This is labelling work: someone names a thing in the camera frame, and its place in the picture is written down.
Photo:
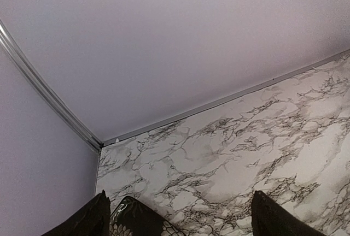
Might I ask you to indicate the black floral patterned tray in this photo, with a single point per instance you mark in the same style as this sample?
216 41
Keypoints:
131 217

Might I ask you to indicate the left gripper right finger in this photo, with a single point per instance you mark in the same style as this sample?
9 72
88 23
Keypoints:
269 218

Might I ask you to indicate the left aluminium frame post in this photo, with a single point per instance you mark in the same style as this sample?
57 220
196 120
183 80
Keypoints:
29 72

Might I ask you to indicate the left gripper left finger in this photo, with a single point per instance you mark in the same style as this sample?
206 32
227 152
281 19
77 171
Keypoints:
92 219

